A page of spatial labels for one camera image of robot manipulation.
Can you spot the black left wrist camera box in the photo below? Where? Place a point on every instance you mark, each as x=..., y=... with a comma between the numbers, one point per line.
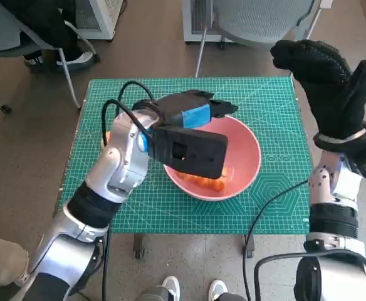
x=189, y=150

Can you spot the person in white shoes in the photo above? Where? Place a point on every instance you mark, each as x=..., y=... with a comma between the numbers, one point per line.
x=170, y=287

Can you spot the white mesh-sided cabinet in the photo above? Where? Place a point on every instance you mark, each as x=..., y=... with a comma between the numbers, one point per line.
x=104, y=19

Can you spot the person in beige trousers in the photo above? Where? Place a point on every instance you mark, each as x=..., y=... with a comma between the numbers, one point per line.
x=1, y=257

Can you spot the rectangular striped toy bread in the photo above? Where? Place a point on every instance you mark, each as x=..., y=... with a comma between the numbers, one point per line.
x=214, y=185

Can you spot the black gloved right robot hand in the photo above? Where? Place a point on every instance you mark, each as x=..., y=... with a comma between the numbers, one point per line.
x=333, y=94

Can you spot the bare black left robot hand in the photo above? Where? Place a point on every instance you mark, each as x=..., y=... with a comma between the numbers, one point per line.
x=183, y=106

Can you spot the white vented cabinet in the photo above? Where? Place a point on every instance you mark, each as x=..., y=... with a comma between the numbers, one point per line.
x=198, y=19

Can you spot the person in black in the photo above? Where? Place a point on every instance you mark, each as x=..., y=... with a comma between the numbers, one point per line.
x=45, y=22

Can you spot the round toy bread bun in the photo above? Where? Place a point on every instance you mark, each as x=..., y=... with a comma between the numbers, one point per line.
x=108, y=135

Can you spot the green cutting mat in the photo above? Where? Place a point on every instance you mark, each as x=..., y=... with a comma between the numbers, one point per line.
x=264, y=100

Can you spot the grey mesh office chair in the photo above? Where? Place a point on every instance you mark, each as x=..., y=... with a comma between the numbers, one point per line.
x=252, y=19

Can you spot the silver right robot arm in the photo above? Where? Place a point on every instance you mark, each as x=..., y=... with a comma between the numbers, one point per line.
x=324, y=182

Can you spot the black table foot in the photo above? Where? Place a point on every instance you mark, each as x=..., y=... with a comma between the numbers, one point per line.
x=248, y=246
x=139, y=247

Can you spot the pink bowl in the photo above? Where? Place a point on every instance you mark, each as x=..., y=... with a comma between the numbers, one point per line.
x=242, y=156

